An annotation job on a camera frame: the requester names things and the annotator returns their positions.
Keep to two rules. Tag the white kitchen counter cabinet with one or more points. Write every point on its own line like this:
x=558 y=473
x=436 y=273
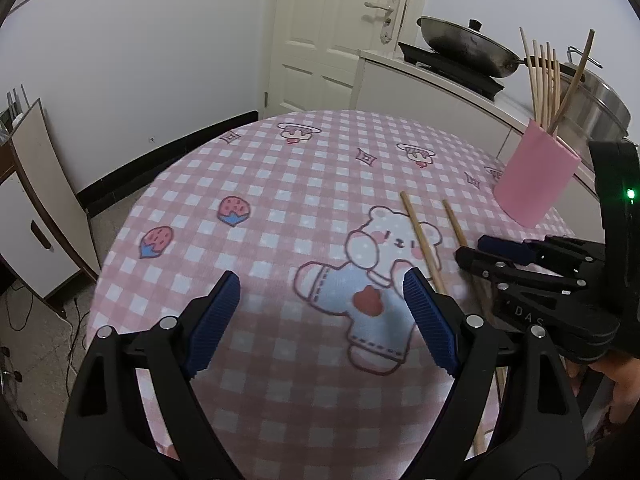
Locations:
x=400 y=85

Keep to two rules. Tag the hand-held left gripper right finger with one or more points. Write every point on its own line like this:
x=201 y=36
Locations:
x=430 y=320

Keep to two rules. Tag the brown wooden chopstick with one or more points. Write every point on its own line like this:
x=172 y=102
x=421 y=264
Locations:
x=452 y=222
x=422 y=240

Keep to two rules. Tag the pink chopstick holder cup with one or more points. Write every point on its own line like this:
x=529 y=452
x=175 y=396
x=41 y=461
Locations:
x=535 y=175

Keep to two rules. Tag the white cabinet with wooden side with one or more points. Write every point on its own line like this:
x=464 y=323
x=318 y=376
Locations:
x=30 y=240

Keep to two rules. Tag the stainless steel pot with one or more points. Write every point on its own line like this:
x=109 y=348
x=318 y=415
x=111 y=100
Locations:
x=600 y=105

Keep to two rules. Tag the dark metal wok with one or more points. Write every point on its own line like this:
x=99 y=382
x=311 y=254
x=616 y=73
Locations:
x=465 y=47

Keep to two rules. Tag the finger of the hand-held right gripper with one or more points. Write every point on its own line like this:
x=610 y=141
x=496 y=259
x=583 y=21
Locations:
x=480 y=262
x=505 y=249

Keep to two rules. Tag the white panel door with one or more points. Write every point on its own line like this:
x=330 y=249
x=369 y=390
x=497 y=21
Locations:
x=320 y=35

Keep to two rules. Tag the black induction cooker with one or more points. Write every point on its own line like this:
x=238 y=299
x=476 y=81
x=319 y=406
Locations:
x=480 y=85

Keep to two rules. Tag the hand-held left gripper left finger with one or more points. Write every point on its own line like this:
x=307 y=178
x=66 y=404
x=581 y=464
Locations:
x=215 y=310

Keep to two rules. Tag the person's right hand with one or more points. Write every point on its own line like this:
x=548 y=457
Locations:
x=625 y=385

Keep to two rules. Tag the grey metal rods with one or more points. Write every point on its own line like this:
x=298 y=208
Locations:
x=15 y=105

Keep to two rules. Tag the pink checkered tablecloth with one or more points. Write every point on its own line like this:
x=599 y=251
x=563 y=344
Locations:
x=250 y=170

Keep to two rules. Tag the bundle of wooden chopsticks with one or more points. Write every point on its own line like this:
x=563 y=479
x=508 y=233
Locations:
x=546 y=110

